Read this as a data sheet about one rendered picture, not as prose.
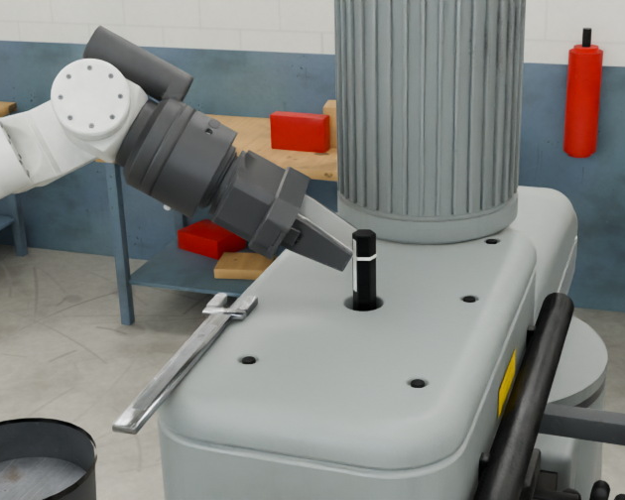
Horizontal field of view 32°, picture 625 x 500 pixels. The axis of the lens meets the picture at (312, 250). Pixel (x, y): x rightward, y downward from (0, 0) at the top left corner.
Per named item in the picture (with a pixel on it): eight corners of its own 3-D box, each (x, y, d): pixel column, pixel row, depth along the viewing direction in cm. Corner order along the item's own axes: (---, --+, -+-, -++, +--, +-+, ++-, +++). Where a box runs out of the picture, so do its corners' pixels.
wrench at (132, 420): (148, 437, 81) (147, 428, 81) (99, 431, 82) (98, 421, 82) (258, 304, 103) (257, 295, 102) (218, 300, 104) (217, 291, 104)
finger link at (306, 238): (339, 274, 99) (279, 241, 98) (357, 245, 98) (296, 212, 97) (338, 281, 97) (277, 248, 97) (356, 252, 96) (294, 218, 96)
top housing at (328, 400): (447, 624, 85) (451, 445, 79) (142, 562, 93) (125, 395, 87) (537, 354, 126) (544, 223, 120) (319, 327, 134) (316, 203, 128)
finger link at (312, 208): (360, 225, 102) (302, 193, 102) (343, 253, 104) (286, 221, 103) (361, 219, 104) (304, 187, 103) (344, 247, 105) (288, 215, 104)
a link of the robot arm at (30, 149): (144, 119, 95) (1, 190, 93) (145, 136, 104) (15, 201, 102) (108, 53, 95) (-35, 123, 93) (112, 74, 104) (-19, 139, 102)
